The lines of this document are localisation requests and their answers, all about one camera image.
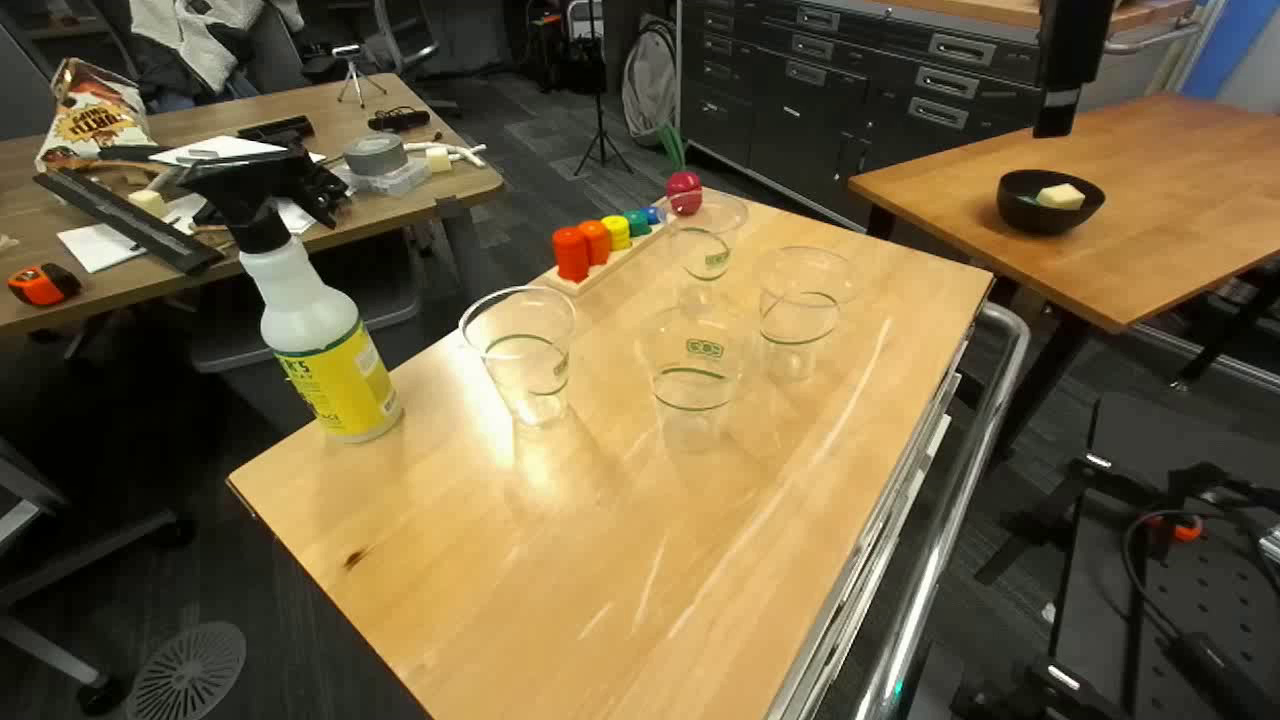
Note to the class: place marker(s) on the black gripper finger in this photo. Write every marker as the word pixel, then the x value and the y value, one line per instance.
pixel 1059 114

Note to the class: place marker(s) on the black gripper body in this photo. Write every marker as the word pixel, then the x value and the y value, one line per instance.
pixel 1075 40

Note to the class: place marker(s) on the clear plastic cup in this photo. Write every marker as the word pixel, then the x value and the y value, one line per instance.
pixel 706 254
pixel 524 385
pixel 688 395
pixel 799 321

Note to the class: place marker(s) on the pale food lump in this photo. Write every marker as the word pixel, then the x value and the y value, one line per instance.
pixel 1061 199

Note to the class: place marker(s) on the black bowl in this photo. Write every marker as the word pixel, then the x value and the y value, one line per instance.
pixel 1034 219

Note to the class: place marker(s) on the wooden side table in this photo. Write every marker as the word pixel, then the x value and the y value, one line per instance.
pixel 1146 203

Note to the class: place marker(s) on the blue panel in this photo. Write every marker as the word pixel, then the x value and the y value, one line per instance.
pixel 1234 46

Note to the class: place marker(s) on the dark tool cabinet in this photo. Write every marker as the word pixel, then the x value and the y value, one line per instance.
pixel 824 93

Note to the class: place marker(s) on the white fan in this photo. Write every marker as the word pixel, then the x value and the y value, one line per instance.
pixel 649 75

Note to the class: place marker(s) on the blue bottle cap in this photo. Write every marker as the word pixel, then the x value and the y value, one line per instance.
pixel 659 212

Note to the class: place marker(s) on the yellow toy peg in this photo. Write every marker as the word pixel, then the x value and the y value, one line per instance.
pixel 616 231

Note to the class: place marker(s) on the black tripod stand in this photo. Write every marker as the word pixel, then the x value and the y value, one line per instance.
pixel 603 93

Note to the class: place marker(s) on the orange toy peg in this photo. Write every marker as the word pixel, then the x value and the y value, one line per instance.
pixel 598 240

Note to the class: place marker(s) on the red-orange toy peg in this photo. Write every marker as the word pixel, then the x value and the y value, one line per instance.
pixel 574 254

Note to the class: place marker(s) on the black perforated board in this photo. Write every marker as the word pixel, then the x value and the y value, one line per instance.
pixel 1200 600

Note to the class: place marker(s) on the small black remote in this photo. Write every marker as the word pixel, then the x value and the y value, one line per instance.
pixel 401 116

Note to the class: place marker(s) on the grey tape roll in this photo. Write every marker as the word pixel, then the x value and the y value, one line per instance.
pixel 383 159

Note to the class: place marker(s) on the white yellow spray bottle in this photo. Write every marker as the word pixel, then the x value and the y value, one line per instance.
pixel 321 347

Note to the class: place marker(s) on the flat black device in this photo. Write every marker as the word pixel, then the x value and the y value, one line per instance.
pixel 272 128

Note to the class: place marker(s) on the light grey jacket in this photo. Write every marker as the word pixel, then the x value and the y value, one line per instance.
pixel 201 32

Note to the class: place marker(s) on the long black bar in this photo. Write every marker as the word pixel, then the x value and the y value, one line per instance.
pixel 121 219

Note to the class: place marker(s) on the white paper sheet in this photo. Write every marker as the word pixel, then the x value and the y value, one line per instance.
pixel 100 245

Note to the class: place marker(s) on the chip bag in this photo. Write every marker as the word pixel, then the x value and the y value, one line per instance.
pixel 86 120

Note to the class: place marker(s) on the orange tape measure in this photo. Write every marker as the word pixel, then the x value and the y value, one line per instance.
pixel 43 287

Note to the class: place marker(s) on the round grey floor grille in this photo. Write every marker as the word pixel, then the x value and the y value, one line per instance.
pixel 184 670

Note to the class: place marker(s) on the wooden office desk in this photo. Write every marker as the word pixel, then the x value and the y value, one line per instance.
pixel 25 225

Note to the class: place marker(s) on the grey chair base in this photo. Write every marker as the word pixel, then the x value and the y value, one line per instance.
pixel 52 587

